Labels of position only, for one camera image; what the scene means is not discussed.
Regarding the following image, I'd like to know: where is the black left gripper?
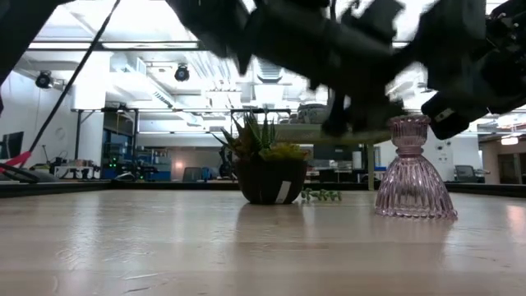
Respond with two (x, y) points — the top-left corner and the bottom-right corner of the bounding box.
(311, 44), (408, 137)

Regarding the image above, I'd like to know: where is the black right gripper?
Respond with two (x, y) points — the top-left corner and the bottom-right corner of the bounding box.
(421, 92), (490, 141)

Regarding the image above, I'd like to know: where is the pink ribbed glass candle holder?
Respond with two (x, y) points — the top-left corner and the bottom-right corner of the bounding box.
(374, 114), (459, 220)

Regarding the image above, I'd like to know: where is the grey office chair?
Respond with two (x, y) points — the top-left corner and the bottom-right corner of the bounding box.
(454, 164), (478, 184)

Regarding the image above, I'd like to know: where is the succulent plant in black pot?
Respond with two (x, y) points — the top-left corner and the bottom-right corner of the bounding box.
(211, 109), (343, 206)

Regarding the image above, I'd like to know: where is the black ceiling spotlight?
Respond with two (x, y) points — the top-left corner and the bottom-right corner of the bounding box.
(35, 70), (54, 90)
(173, 63), (191, 83)

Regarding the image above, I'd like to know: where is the black computer monitor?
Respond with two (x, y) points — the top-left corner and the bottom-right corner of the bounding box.
(0, 131), (25, 160)

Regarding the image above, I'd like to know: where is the silver ceiling air duct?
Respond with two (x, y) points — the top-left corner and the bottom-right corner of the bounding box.
(251, 57), (295, 106)

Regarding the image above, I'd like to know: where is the black background rig frame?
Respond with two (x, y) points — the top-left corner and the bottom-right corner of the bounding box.
(72, 107), (293, 182)

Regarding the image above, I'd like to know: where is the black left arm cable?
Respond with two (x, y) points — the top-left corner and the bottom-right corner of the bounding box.
(27, 0), (122, 154)

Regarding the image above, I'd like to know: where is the red strap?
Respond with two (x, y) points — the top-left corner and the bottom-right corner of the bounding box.
(0, 150), (33, 174)

